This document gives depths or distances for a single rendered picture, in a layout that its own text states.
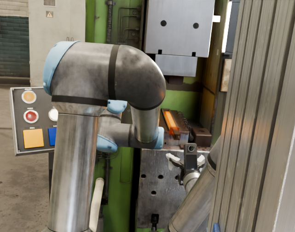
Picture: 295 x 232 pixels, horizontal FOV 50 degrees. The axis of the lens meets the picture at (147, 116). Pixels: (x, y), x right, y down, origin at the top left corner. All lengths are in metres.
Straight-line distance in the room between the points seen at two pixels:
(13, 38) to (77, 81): 7.03
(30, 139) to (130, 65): 0.84
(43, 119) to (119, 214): 0.81
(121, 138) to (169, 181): 0.68
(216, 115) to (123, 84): 1.19
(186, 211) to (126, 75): 0.43
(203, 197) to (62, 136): 0.39
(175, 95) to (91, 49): 1.44
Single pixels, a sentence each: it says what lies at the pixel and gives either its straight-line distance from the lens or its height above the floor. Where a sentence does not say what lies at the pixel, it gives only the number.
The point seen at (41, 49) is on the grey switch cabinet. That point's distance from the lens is 6.89.
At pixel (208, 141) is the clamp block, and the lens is 1.65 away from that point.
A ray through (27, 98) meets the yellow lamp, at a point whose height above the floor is 1.16.
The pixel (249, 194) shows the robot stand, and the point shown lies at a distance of 0.25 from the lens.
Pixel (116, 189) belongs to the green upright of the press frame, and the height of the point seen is 0.58.
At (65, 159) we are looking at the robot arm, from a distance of 0.65.
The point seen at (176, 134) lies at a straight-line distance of 1.50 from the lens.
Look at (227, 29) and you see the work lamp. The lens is 1.68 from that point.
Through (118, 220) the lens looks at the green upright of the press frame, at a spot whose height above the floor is 0.37.
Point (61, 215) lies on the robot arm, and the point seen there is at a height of 1.12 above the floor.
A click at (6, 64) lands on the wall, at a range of 7.75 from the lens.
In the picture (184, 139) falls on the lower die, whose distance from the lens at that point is 1.62.
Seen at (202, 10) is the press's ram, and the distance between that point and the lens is 1.54.
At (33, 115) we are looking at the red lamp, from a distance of 1.41.
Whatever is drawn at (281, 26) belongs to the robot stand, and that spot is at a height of 1.49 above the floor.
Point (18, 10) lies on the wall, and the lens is 7.61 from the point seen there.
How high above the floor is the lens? 1.49
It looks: 16 degrees down
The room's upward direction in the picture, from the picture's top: 4 degrees clockwise
